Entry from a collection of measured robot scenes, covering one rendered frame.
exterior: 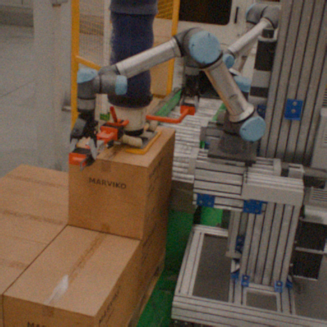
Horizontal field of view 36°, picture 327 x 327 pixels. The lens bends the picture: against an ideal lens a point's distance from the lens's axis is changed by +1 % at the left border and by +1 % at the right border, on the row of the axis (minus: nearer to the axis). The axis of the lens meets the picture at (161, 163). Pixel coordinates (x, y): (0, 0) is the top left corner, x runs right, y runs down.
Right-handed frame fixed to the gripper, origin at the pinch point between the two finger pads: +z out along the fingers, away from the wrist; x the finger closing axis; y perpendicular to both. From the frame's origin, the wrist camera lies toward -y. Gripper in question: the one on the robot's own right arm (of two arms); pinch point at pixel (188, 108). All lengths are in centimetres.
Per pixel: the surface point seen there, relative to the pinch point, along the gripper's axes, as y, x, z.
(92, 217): 60, -32, 46
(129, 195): 60, -13, 30
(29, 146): -152, -184, 108
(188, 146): -81, -12, 53
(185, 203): -4, 3, 61
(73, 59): -127, -126, 10
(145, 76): 33.4, -17.0, -22.9
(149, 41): 34, -16, -40
